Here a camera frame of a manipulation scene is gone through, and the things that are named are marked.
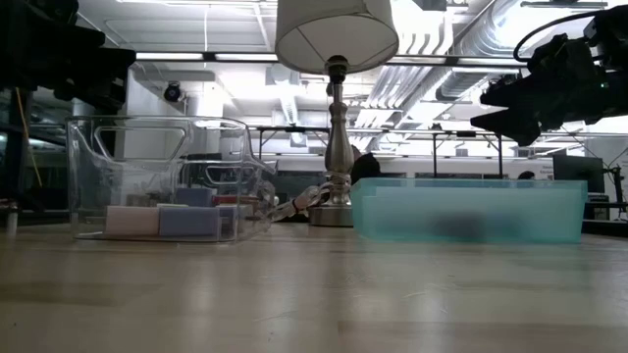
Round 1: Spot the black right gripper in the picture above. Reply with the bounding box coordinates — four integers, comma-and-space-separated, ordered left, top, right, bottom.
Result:
469, 4, 628, 147

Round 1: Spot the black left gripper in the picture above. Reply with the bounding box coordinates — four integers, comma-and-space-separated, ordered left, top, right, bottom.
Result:
53, 46, 137, 112

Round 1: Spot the pale pink wall charger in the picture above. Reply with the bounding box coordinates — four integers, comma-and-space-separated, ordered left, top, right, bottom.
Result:
105, 205, 161, 238

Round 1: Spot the light blue wall charger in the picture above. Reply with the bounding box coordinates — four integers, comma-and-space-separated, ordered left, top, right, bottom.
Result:
157, 205, 221, 240
218, 204, 240, 234

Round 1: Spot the ceiling light strip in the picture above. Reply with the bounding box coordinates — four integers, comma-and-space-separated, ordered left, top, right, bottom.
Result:
134, 51, 205, 62
455, 57, 529, 68
214, 52, 280, 63

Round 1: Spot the black ceiling spotlight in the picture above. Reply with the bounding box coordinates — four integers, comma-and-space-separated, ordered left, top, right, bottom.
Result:
163, 81, 184, 104

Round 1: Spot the black computer monitor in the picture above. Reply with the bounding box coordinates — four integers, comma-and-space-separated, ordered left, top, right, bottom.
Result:
551, 154, 606, 195

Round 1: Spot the clear plastic bin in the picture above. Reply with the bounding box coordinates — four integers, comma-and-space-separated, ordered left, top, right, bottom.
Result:
65, 115, 279, 244

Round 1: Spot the teal translucent plastic bin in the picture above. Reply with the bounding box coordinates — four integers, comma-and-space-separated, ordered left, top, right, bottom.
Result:
349, 176, 589, 245

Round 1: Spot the dark metal shelving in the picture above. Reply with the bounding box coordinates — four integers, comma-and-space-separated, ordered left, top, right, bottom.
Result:
0, 73, 123, 203

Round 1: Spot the black monitor stand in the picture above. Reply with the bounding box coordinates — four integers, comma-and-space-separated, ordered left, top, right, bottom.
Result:
605, 164, 628, 221

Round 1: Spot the black desk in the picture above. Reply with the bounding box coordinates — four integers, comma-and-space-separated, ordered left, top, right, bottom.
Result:
583, 193, 628, 237

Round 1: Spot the white shade silver table lamp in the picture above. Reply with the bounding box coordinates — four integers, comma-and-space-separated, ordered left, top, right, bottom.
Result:
274, 0, 400, 227

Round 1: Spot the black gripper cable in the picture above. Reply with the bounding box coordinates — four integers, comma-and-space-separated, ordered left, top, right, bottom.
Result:
512, 9, 602, 64

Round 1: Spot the black frame background table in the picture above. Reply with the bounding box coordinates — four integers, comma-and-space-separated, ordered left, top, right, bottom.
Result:
255, 125, 504, 179

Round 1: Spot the yellow hanging cable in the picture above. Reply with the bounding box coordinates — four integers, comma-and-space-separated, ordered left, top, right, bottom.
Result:
14, 86, 44, 188

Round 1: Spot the small grey metal post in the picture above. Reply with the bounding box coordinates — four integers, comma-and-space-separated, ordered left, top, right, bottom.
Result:
3, 198, 21, 234

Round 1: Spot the clear lamp cord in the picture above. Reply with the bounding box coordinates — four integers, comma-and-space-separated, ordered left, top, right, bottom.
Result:
264, 181, 331, 223

